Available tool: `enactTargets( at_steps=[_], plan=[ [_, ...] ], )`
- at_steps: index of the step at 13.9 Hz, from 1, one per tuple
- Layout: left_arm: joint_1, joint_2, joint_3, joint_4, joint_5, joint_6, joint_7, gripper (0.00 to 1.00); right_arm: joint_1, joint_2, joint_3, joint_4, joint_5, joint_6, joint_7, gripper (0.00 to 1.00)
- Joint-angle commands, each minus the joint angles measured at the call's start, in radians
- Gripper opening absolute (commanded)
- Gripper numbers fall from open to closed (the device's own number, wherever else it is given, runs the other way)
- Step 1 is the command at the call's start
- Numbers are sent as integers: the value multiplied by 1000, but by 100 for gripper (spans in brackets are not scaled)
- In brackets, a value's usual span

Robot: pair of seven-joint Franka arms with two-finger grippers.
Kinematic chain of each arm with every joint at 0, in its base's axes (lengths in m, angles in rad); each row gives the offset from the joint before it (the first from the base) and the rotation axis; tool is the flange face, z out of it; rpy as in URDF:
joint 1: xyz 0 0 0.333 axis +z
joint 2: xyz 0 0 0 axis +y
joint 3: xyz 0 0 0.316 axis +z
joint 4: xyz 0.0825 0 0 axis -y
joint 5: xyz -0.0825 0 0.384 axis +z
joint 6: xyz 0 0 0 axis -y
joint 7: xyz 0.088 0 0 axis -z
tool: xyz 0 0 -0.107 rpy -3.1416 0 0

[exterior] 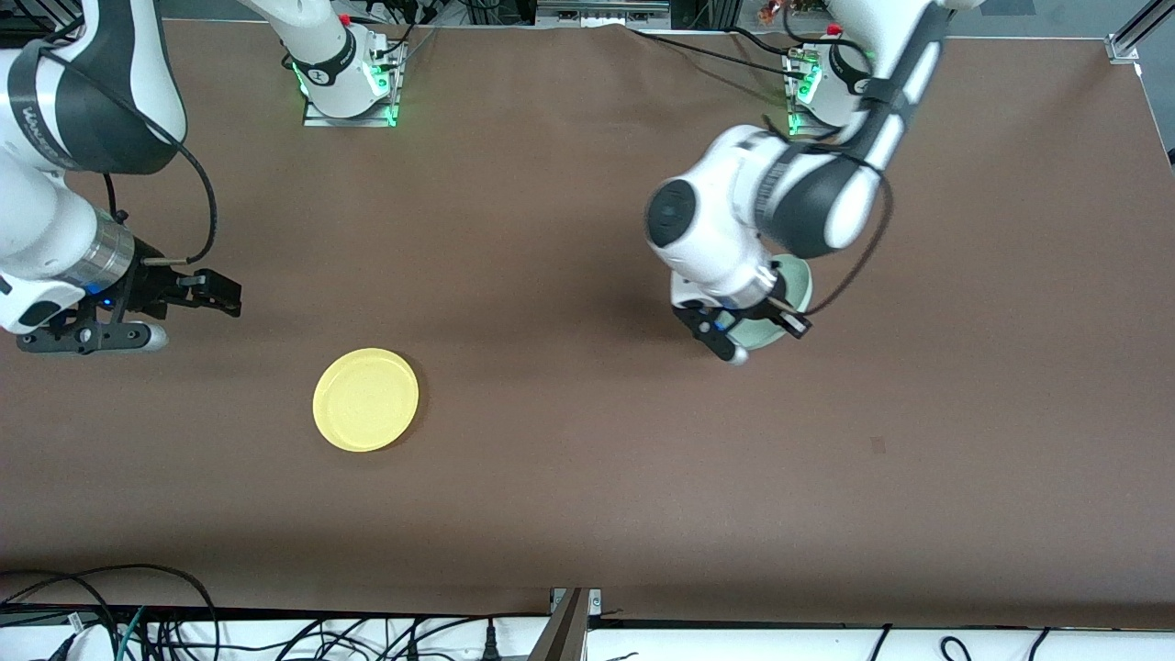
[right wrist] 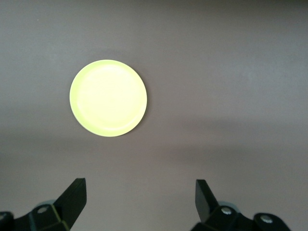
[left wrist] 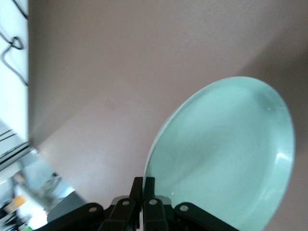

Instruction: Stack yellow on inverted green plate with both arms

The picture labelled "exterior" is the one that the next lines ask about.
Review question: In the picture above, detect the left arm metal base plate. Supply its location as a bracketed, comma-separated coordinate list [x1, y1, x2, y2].
[787, 50, 868, 139]

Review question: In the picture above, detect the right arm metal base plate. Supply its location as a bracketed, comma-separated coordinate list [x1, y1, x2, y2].
[303, 41, 402, 129]

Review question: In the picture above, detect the aluminium extrusion beam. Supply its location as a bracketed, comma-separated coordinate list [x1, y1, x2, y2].
[526, 588, 590, 661]

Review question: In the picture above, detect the brown table cover sheet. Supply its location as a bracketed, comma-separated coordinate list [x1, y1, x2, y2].
[0, 18, 1175, 630]

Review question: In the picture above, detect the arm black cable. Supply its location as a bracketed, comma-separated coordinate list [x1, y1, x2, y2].
[762, 115, 894, 318]
[106, 124, 219, 267]

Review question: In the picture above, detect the large looping black cable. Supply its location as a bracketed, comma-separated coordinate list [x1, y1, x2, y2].
[0, 564, 221, 661]

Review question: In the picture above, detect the pale green round plate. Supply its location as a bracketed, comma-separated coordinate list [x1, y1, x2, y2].
[725, 255, 815, 353]

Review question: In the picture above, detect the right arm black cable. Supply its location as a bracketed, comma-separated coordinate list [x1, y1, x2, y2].
[106, 124, 219, 267]

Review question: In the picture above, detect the long black table cable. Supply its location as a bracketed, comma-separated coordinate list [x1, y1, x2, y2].
[632, 29, 811, 78]

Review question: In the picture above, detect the yellow round plate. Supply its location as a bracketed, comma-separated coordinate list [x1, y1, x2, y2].
[313, 348, 420, 453]

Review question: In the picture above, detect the green cable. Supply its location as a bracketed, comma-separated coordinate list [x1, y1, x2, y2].
[114, 606, 148, 661]

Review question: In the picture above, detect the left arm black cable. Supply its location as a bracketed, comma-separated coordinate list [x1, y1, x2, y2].
[762, 115, 894, 318]

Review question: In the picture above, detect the aluminium corner profile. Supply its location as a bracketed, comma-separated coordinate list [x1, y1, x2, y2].
[1105, 0, 1175, 65]

